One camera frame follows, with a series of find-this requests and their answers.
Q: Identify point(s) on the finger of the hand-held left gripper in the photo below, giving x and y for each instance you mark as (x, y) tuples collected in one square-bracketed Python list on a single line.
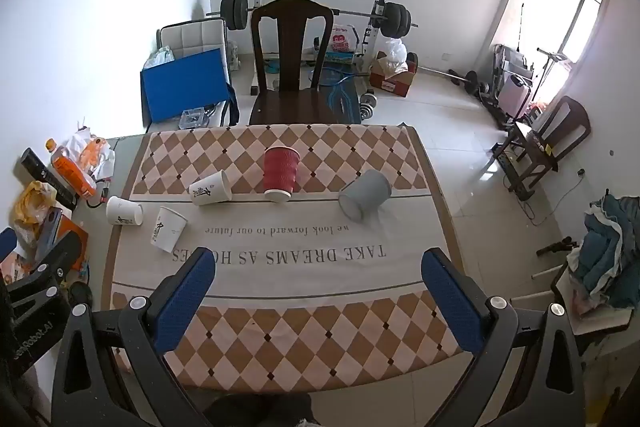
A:
[(6, 244), (55, 259)]

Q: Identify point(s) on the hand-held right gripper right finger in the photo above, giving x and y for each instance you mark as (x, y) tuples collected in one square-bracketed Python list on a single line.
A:
[(450, 294)]

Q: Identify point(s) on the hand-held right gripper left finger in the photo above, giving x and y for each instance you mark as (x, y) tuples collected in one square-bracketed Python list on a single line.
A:
[(185, 289)]

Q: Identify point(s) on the white paper cup black print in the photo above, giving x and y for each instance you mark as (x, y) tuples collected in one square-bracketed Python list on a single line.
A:
[(169, 227), (212, 191), (125, 211)]

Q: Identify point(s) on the grey cup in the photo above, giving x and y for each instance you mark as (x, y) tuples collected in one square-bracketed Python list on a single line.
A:
[(367, 192)]

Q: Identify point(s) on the red ribbed paper cup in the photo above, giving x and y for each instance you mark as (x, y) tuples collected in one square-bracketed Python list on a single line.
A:
[(281, 172)]

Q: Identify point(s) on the orange cardboard box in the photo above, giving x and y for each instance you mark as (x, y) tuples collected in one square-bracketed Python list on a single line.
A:
[(75, 242)]

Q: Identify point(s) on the yellow plastic bag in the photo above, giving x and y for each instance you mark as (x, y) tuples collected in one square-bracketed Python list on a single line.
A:
[(32, 204)]

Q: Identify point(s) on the long black box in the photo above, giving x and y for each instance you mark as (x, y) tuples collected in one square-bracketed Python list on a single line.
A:
[(47, 177)]

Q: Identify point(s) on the orange bottle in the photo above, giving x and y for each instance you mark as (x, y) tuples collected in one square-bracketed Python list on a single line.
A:
[(72, 172)]

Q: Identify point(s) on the crumpled white orange wrapper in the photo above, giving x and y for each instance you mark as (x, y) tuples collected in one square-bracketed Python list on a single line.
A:
[(95, 154)]

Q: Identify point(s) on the checkered printed tablecloth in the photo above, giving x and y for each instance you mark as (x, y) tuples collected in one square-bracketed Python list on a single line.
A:
[(320, 267)]

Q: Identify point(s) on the white stool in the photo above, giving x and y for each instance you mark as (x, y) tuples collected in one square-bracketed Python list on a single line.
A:
[(595, 322)]

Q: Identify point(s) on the pile of teal clothes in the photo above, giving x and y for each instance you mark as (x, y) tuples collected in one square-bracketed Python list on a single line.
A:
[(610, 247)]

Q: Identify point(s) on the clear plastic box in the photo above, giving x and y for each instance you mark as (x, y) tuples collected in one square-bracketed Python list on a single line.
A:
[(194, 119)]

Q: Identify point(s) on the dark wooden side chair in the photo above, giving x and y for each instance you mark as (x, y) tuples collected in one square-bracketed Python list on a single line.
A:
[(560, 132)]

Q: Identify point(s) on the small dumbbells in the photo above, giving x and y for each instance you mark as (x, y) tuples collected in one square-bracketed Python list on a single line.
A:
[(371, 106)]

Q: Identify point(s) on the blue board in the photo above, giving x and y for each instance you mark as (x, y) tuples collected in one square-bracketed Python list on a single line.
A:
[(185, 82)]

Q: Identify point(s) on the long floor barbell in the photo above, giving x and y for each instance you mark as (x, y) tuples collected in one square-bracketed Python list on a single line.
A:
[(467, 79)]

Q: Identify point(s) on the red cardboard box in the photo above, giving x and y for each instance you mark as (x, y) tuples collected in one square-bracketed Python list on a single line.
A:
[(395, 82)]

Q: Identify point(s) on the black bench with blue lines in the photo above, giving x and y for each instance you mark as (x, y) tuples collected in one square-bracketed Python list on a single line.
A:
[(345, 99)]

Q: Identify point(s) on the white padded chair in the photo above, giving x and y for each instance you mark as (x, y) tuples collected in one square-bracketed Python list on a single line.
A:
[(200, 37)]

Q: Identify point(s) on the white printed plastic bag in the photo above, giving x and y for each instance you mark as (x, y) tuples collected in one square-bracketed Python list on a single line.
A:
[(341, 39)]

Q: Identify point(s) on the black barbell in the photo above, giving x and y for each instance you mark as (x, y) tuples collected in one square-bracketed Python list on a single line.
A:
[(235, 11)]

